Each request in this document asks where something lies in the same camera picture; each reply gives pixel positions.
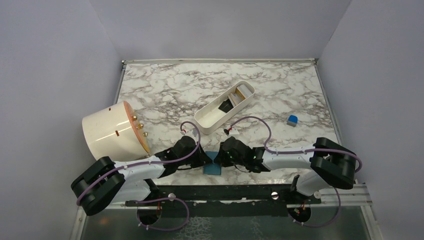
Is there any black card in tray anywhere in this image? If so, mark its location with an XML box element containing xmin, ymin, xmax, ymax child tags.
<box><xmin>218</xmin><ymin>98</ymin><xmax>234</xmax><ymax>113</ymax></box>

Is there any purple cable loop below rail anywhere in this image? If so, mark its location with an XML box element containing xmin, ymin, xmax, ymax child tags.
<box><xmin>132</xmin><ymin>198</ymin><xmax>190</xmax><ymax>232</ymax></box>

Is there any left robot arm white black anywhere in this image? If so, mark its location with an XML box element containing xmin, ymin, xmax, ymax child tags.
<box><xmin>70</xmin><ymin>136</ymin><xmax>212</xmax><ymax>216</ymax></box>

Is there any white oblong plastic tray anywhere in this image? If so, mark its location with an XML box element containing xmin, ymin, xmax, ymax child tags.
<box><xmin>194</xmin><ymin>80</ymin><xmax>256</xmax><ymax>135</ymax></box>

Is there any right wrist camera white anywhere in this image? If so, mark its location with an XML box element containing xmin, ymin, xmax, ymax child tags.
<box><xmin>223</xmin><ymin>127</ymin><xmax>240</xmax><ymax>136</ymax></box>

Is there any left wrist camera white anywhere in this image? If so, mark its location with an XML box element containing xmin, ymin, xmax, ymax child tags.
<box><xmin>181</xmin><ymin>128</ymin><xmax>198</xmax><ymax>138</ymax></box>

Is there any black front mounting rail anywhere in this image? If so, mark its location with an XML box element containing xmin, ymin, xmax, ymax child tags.
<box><xmin>125</xmin><ymin>184</ymin><xmax>321</xmax><ymax>218</ymax></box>

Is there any small blue grey block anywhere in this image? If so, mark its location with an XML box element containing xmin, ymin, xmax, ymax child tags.
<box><xmin>286</xmin><ymin>115</ymin><xmax>298</xmax><ymax>127</ymax></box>

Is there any white cards stack in tray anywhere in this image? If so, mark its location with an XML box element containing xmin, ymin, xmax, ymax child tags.
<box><xmin>228</xmin><ymin>84</ymin><xmax>253</xmax><ymax>107</ymax></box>

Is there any cream cylindrical container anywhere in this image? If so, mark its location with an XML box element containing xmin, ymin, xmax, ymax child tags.
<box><xmin>82</xmin><ymin>101</ymin><xmax>151</xmax><ymax>162</ymax></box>

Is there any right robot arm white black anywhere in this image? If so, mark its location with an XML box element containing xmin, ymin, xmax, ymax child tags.
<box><xmin>214</xmin><ymin>137</ymin><xmax>362</xmax><ymax>204</ymax></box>

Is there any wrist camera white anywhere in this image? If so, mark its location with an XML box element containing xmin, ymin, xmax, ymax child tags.
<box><xmin>223</xmin><ymin>127</ymin><xmax>240</xmax><ymax>136</ymax></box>
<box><xmin>181</xmin><ymin>128</ymin><xmax>198</xmax><ymax>138</ymax></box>

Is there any blue leather card holder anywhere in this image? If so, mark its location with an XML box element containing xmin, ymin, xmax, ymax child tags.
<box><xmin>203</xmin><ymin>151</ymin><xmax>222</xmax><ymax>176</ymax></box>

